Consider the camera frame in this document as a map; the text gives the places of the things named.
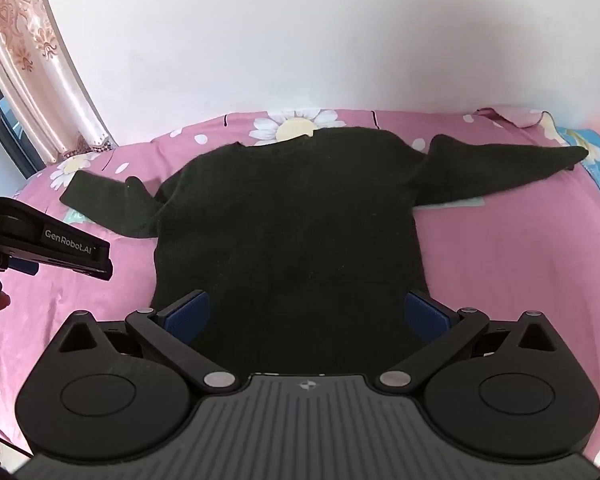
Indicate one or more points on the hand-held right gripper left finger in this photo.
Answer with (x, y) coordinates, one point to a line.
(187, 316)

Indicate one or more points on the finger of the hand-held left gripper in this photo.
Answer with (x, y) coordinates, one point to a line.
(87, 269)

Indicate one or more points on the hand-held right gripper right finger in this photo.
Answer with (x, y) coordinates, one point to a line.
(422, 313)

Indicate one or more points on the black knit sweater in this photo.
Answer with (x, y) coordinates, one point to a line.
(290, 240)

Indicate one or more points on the pink floral bed sheet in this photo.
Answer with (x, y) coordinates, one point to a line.
(505, 260)

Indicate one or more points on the window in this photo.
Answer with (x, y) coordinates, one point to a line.
(5, 125)

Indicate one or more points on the pink patterned curtain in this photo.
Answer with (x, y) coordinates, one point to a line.
(35, 60)

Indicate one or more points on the blue patterned cloth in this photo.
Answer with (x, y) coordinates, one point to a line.
(597, 160)

